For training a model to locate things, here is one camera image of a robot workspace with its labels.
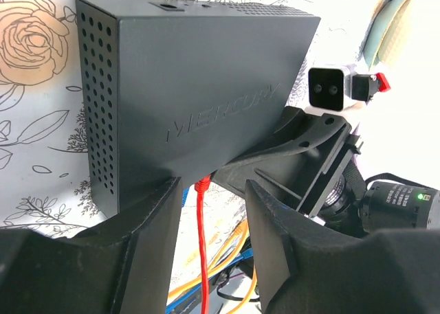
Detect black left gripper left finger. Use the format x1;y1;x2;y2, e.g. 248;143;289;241
1;178;182;313

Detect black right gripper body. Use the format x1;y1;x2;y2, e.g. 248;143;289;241
316;131;440;239

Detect black thin cable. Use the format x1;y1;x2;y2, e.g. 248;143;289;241
216;262;261;303

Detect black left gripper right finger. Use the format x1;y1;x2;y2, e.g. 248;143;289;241
245;180;439;313

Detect cream square bowl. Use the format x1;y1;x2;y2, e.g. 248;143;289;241
373;0;412;66

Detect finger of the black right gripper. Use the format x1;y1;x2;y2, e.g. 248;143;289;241
243;106;309;156
212;113;351;216

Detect blue ethernet cable end port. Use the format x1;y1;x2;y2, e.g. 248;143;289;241
166;250;254;314

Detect floral patterned tablecloth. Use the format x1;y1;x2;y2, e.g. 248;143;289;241
1;0;381;313

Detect black network switch box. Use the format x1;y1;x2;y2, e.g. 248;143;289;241
76;0;320;217

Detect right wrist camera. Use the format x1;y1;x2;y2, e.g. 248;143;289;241
308;65;380;111

